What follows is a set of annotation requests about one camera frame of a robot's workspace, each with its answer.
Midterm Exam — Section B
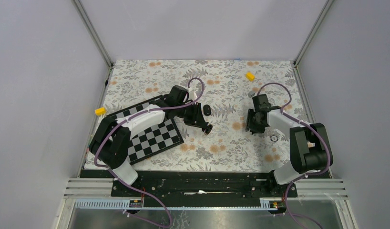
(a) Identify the black white checkerboard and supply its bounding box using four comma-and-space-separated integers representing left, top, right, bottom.
107, 98, 185, 166

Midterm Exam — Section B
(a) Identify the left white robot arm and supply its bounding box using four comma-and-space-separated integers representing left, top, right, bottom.
89, 85, 213, 196

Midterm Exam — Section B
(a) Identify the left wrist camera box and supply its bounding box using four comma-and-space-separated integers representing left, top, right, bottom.
188, 88, 197, 101

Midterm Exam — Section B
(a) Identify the round blue white token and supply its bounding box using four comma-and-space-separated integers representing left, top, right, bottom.
270, 135, 278, 142

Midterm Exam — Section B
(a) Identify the floral patterned table mat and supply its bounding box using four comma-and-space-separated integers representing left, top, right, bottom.
102, 60, 308, 172

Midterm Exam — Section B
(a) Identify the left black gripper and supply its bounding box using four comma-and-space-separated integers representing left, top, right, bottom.
176, 102, 208, 129

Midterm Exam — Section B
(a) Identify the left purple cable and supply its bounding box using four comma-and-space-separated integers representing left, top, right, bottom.
93, 77, 205, 229

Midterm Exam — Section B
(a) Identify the yellow block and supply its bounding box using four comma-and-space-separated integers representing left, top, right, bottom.
246, 72, 255, 82
94, 107, 107, 116

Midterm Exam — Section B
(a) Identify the yellow block left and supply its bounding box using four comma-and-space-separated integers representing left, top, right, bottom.
94, 107, 107, 116

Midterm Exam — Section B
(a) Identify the small grey block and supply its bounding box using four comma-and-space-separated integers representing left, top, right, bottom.
248, 91, 256, 98

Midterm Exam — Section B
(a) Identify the yellow block far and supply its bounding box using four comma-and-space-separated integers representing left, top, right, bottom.
246, 72, 255, 82

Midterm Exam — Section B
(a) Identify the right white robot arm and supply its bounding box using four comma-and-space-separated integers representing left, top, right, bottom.
246, 94, 333, 197

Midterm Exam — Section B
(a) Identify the black earbud charging case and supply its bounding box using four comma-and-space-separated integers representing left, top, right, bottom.
204, 125, 213, 135

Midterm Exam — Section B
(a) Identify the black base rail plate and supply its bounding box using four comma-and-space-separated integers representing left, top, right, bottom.
111, 170, 298, 208

